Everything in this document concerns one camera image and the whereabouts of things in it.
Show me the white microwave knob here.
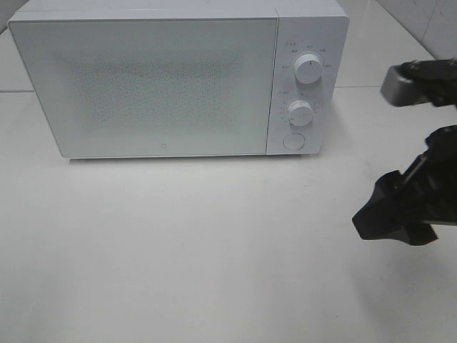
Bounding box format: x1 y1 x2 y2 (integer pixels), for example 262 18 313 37
287 100 314 126
293 51 323 84

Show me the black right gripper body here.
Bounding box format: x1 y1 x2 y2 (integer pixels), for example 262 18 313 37
400 58 456 106

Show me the round white door button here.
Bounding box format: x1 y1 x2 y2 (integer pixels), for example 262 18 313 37
283 133 306 151

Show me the white microwave oven body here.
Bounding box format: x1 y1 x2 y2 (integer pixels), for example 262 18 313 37
8 1 350 158

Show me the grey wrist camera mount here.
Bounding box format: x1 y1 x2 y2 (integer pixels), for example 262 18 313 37
381 65 428 107

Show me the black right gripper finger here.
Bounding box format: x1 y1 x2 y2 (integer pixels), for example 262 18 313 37
352 125 456 246

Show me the white microwave door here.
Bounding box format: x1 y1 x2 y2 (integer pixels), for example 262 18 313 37
11 19 276 158

